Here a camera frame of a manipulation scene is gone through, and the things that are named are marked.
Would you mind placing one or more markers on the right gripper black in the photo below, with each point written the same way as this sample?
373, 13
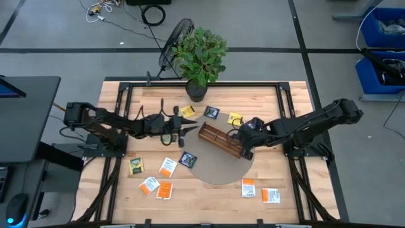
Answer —
253, 136

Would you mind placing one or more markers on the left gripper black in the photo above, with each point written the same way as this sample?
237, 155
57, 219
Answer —
174, 126

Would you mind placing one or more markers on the wooden tea organizer box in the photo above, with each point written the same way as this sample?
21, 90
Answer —
218, 137

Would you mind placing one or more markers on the dark blue tea packet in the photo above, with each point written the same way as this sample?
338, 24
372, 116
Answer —
211, 112
187, 159

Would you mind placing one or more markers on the white orange tea packet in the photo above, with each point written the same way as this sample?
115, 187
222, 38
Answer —
271, 195
248, 188
168, 167
149, 185

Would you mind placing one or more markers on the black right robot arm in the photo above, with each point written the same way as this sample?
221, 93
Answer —
316, 125

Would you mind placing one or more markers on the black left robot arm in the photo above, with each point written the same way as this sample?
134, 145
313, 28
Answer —
120, 122

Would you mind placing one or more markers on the round beige mat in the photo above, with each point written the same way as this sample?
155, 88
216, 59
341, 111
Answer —
221, 172

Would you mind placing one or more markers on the potted green plant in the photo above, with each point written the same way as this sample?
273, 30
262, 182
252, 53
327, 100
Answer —
199, 57

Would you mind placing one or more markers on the black clamp lever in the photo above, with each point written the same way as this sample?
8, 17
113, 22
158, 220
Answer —
260, 222
147, 222

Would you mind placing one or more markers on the black floor fan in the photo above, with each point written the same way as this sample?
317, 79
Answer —
180, 31

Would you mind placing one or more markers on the black equipment case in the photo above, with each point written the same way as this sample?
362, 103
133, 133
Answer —
148, 2

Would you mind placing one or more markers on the black desk foot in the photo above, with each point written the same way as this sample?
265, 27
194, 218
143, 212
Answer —
60, 156

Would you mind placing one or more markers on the blue storage bin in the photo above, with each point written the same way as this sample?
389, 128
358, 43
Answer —
367, 31
367, 76

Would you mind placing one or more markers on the black folded tripod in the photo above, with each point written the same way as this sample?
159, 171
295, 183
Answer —
378, 61

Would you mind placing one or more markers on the black desk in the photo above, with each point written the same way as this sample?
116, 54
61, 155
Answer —
28, 120

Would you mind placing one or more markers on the grey metal stand foot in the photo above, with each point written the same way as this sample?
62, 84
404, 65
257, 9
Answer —
348, 16

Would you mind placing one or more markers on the computer monitor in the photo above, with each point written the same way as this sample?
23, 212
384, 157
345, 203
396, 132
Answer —
9, 90

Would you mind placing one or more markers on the black computer mouse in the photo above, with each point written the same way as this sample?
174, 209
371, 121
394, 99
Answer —
16, 209

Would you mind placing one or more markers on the black keyboard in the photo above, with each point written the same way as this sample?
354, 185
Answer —
3, 185

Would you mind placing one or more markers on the black metal table frame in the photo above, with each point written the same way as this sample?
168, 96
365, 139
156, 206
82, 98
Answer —
246, 84

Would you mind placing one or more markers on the silver aluminium bracket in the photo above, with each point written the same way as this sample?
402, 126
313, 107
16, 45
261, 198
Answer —
117, 226
292, 226

